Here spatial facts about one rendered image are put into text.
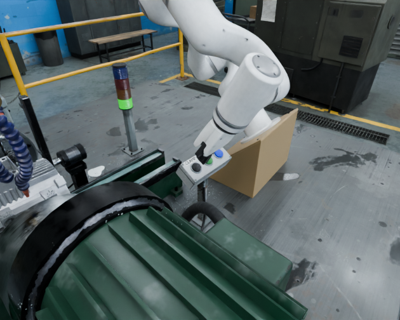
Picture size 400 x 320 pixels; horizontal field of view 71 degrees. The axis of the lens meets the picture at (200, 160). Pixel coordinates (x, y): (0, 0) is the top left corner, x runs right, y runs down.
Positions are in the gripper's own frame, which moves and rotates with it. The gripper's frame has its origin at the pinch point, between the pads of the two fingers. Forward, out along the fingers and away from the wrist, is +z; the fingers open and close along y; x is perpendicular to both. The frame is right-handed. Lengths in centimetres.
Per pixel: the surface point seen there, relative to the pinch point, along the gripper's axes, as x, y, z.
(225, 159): 2.9, -10.8, 6.4
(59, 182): -18.4, 30.8, 14.6
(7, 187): -22.0, 41.3, 12.4
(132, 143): -38, -14, 52
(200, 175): 2.6, 0.6, 6.4
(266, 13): -148, -315, 94
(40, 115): -225, -48, 254
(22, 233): -5.0, 44.2, -1.1
